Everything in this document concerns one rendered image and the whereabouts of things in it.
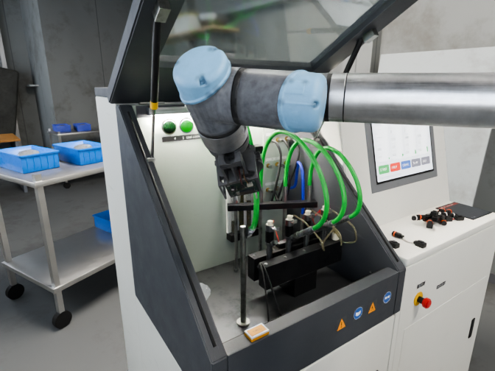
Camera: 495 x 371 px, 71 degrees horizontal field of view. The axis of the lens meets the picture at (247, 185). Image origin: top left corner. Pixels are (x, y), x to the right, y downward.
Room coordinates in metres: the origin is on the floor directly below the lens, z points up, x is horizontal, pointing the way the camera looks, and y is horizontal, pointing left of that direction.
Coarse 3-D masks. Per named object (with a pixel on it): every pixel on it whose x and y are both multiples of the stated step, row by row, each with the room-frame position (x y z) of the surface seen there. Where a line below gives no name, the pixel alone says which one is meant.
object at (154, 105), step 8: (152, 24) 0.79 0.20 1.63; (160, 24) 0.79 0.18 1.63; (152, 32) 0.80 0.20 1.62; (160, 32) 0.80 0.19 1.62; (152, 40) 0.80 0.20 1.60; (160, 40) 0.81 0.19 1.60; (152, 48) 0.81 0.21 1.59; (160, 48) 0.82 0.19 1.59; (152, 56) 0.81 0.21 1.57; (152, 64) 0.82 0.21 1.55; (152, 72) 0.83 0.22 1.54; (152, 80) 0.84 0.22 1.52; (152, 88) 0.84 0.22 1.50; (152, 96) 0.85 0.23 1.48; (152, 104) 0.86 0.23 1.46; (152, 112) 0.87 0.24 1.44; (152, 120) 0.88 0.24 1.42; (152, 128) 0.89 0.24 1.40; (152, 136) 0.90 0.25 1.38; (152, 144) 0.91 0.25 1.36; (152, 152) 0.92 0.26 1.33; (152, 160) 0.92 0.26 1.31
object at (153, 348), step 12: (144, 312) 0.98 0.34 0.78; (144, 324) 0.99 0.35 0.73; (396, 324) 0.97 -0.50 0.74; (144, 336) 1.00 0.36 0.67; (156, 336) 0.89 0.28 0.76; (144, 348) 1.02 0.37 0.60; (156, 348) 0.90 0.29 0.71; (144, 360) 1.03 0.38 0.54; (156, 360) 0.91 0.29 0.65; (168, 360) 0.81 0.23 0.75
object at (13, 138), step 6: (0, 138) 4.80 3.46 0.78; (6, 138) 4.80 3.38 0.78; (12, 138) 4.80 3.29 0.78; (18, 138) 4.80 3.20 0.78; (0, 144) 5.18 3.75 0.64; (6, 144) 5.22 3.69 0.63; (12, 144) 5.10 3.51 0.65; (18, 144) 4.80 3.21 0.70; (24, 186) 4.78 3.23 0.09; (24, 192) 4.78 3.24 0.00
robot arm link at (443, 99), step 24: (480, 72) 0.50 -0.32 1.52; (336, 96) 0.52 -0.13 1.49; (360, 96) 0.51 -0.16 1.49; (384, 96) 0.50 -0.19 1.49; (408, 96) 0.49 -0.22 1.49; (432, 96) 0.48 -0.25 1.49; (456, 96) 0.47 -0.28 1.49; (480, 96) 0.46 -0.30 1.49; (336, 120) 0.54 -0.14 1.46; (360, 120) 0.53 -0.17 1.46; (384, 120) 0.52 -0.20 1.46; (408, 120) 0.50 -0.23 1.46; (432, 120) 0.49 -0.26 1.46; (456, 120) 0.48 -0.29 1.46; (480, 120) 0.47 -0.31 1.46
